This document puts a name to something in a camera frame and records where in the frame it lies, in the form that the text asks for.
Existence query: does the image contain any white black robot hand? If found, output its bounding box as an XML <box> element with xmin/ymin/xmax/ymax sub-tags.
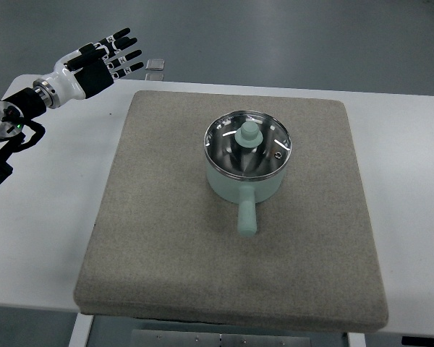
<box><xmin>33</xmin><ymin>27</ymin><xmax>144</xmax><ymax>109</ymax></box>

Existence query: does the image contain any metal plate under table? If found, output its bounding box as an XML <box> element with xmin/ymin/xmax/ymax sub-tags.
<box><xmin>129</xmin><ymin>330</ymin><xmax>312</xmax><ymax>347</ymax></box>

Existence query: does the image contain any beige fabric mat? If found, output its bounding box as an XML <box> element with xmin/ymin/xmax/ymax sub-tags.
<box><xmin>74</xmin><ymin>91</ymin><xmax>388</xmax><ymax>332</ymax></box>

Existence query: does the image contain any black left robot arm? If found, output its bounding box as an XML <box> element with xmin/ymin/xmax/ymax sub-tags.
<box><xmin>0</xmin><ymin>87</ymin><xmax>52</xmax><ymax>185</ymax></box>

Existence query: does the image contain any small floor plate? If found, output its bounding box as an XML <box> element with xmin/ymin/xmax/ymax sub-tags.
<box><xmin>145</xmin><ymin>59</ymin><xmax>165</xmax><ymax>71</ymax></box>

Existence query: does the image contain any mint green saucepan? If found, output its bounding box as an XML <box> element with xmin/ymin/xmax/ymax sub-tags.
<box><xmin>205</xmin><ymin>143</ymin><xmax>291</xmax><ymax>237</ymax></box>

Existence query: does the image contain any glass lid with green knob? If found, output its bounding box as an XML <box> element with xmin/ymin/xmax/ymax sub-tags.
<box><xmin>203</xmin><ymin>111</ymin><xmax>292</xmax><ymax>181</ymax></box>

